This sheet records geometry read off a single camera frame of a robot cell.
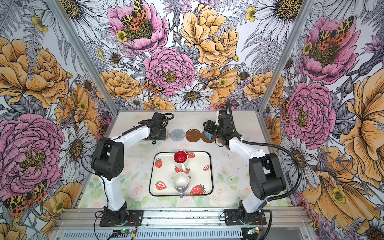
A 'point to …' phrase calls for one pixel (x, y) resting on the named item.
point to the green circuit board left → (123, 232)
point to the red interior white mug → (180, 157)
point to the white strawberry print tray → (162, 168)
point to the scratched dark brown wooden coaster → (192, 135)
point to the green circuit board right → (253, 230)
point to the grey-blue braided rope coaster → (177, 134)
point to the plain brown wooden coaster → (205, 139)
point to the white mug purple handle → (181, 180)
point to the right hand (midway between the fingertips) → (206, 128)
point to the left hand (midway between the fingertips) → (159, 139)
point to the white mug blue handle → (209, 135)
